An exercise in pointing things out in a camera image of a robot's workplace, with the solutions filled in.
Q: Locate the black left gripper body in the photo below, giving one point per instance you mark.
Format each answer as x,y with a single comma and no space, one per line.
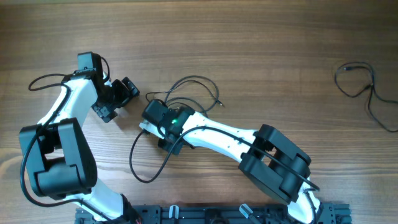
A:
116,101

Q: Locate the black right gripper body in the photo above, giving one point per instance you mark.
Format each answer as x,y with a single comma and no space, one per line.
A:
166,143

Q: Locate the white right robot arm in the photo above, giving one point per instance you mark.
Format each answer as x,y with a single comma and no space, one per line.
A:
272,162

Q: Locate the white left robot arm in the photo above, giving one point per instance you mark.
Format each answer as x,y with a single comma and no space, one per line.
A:
58,166

